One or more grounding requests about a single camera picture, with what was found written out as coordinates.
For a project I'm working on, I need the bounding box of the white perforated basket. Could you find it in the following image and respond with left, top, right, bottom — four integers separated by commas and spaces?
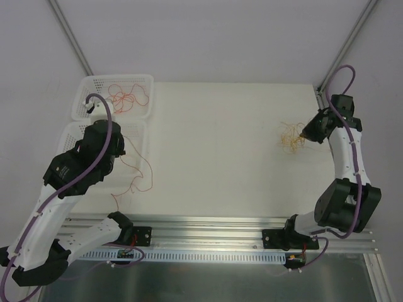
71, 74, 154, 121
56, 118, 148, 181

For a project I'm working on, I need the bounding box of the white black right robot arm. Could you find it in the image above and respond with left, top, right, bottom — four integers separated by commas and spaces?
282, 94, 382, 250

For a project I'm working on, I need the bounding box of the aluminium front rail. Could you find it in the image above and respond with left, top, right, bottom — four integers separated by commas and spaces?
58, 213, 380, 254

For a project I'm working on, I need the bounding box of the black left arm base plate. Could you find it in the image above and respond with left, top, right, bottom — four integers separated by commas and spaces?
117, 226, 152, 247

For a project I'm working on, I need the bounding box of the near white perforated basket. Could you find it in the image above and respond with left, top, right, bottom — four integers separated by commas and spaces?
56, 118, 148, 181

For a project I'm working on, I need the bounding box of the right side aluminium rail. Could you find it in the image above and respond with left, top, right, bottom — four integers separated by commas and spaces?
314, 87, 328, 109

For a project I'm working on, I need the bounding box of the right aluminium frame post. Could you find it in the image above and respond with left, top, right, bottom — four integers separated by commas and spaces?
316, 0, 381, 96

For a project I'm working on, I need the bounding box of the left aluminium frame post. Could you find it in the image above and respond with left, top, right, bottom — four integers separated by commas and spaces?
46, 0, 94, 76

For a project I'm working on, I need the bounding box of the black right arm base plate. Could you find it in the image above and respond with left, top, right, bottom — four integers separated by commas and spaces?
262, 228, 319, 251

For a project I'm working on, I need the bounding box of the aluminium rail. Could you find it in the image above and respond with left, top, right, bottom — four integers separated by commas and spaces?
58, 213, 380, 254
314, 87, 328, 109

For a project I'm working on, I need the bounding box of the far white perforated basket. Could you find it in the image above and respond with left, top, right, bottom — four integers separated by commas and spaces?
71, 74, 154, 121

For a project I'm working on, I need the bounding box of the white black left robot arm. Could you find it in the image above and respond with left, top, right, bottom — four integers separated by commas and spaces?
1, 120, 133, 287

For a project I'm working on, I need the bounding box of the yellow orange cable bundle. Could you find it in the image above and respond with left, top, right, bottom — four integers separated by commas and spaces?
276, 121, 308, 155

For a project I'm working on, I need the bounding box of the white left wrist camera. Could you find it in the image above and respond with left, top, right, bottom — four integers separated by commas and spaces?
82, 100, 108, 124

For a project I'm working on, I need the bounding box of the aluminium frame post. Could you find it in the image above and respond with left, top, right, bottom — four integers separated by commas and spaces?
316, 0, 381, 96
46, 0, 94, 76

